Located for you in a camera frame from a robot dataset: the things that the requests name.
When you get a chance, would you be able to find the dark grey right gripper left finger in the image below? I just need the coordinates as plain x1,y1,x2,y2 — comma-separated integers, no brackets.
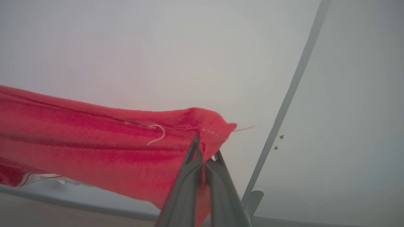
155,136,204,227

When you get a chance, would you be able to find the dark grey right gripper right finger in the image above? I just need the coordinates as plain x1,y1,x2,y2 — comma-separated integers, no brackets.
205,150,252,227

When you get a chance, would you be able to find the red garment with white trim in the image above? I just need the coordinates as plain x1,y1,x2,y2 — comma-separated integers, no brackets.
0,85,257,227

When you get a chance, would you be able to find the grey post foot bracket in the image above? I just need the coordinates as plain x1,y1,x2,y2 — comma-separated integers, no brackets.
243,189,264,219

